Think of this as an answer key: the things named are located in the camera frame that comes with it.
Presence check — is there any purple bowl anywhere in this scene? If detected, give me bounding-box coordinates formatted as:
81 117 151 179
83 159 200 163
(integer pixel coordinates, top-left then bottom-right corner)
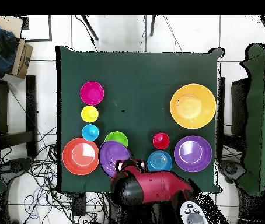
173 135 213 173
99 140 134 178

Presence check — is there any blue bowl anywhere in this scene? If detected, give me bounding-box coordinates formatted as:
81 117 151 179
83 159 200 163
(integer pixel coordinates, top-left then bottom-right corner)
147 150 173 173

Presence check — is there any red cup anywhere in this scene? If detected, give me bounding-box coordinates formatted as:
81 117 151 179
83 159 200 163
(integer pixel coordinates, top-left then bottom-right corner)
152 132 170 151

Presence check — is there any green bowl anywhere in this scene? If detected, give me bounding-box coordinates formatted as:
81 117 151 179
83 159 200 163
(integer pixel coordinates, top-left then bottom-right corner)
104 131 129 148

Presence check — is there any blue cup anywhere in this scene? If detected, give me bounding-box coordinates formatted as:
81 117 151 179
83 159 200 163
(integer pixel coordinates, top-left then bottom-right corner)
81 124 100 142

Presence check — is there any orange-red bowl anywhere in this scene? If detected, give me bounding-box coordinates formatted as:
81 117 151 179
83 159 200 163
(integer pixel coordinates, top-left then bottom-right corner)
62 137 100 176

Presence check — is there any yellow cup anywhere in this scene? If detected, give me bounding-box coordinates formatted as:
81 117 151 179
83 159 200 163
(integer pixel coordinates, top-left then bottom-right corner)
81 105 99 124

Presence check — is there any large yellow bowl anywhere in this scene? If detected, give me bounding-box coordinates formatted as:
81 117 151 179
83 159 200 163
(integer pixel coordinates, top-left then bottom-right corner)
169 83 217 130

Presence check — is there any pink bowl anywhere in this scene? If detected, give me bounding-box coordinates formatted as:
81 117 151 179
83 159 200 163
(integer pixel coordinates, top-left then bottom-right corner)
79 80 105 106

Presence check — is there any dark green tablecloth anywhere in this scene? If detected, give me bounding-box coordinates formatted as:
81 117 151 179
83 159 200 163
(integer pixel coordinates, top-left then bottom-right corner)
55 45 225 194

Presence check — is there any black wheeled base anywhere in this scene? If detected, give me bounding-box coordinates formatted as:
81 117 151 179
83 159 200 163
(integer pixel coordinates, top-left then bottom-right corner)
218 158 246 185
0 157 34 185

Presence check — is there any black stand leg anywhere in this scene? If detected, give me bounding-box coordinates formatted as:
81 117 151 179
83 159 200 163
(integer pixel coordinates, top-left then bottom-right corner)
81 15 99 41
149 15 158 37

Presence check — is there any cardboard box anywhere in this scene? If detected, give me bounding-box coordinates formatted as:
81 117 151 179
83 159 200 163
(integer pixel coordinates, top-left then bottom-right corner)
8 38 34 79

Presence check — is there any blue clothing pile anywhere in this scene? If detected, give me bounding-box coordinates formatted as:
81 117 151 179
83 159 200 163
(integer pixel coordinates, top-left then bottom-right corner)
0 23 20 78

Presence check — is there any beige cardboard sheet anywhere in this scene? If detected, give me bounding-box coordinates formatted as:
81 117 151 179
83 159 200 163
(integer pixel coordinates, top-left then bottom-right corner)
0 15 23 38

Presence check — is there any black cable tangle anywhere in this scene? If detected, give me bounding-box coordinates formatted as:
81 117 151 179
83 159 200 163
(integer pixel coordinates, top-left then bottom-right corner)
0 125 111 224

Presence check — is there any black metal frame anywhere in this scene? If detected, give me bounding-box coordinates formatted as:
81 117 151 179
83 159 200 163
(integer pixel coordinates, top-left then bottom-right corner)
216 76 251 152
0 75 37 159

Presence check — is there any white board black frame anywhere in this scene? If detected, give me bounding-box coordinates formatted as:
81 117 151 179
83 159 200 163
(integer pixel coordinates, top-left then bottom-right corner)
20 15 53 43

